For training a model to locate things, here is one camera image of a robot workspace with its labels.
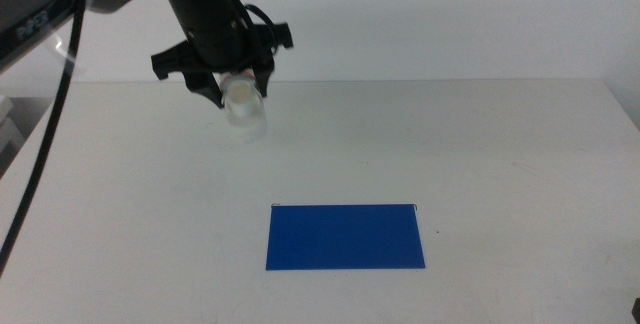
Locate blue rectangular mat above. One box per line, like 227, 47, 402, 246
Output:
265, 203, 426, 271

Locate white furniture beside table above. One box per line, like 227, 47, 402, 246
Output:
0, 94, 26, 165

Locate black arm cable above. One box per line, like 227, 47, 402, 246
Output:
0, 0, 87, 278

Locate white shoe black red stripes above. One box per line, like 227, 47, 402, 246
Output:
219, 70, 269, 145

